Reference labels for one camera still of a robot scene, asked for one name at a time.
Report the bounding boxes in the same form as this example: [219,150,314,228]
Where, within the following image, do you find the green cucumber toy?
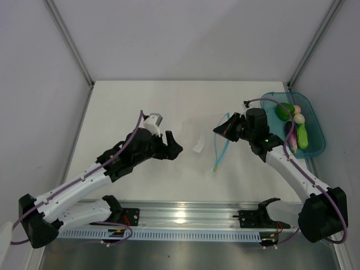
[296,124,309,150]

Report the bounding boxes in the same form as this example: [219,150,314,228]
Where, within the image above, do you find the purple eggplant toy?
[285,121,298,153]

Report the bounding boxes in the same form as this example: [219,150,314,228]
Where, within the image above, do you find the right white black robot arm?
[213,108,348,244]

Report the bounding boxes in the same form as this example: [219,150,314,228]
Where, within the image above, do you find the pink peach toy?
[294,105,302,114]

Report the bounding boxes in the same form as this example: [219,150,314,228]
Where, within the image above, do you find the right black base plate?
[237,209,291,229]

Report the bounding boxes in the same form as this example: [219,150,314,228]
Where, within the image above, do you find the green bell pepper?
[275,102,295,121]

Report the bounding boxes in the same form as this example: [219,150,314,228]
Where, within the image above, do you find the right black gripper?
[213,112,255,142]

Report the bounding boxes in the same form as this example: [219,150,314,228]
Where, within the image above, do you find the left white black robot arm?
[19,128,183,249]

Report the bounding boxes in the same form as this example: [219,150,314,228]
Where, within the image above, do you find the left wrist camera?
[143,113,163,137]

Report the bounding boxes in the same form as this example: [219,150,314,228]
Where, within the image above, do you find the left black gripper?
[133,130,182,166]

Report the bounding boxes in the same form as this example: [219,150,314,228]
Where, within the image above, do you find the aluminium rail beam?
[56,198,285,231]

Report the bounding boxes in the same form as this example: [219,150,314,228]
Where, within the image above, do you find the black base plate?
[237,209,291,229]
[119,208,140,226]

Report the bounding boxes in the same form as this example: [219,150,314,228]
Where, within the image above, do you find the right aluminium frame post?
[286,0,345,92]

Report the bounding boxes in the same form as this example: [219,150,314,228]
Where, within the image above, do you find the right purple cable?
[243,98,347,250]

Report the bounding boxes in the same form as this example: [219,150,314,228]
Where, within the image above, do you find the left aluminium frame post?
[43,0,95,89]

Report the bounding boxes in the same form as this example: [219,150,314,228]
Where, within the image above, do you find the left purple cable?
[10,109,134,251]

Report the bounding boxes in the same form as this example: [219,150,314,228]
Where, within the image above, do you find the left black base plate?
[119,208,140,226]

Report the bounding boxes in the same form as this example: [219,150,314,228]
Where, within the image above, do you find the aluminium frame post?
[286,0,345,92]
[43,0,95,89]

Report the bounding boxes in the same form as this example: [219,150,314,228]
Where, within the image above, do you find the white slotted cable duct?
[58,227,262,242]

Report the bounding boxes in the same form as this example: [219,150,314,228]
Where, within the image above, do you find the purple cable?
[10,109,134,251]
[243,98,347,250]

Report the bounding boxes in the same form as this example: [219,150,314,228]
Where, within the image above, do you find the clear zip top bag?
[178,112,230,173]

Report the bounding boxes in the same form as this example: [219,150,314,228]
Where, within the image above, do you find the teal plastic bin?
[260,92,326,159]

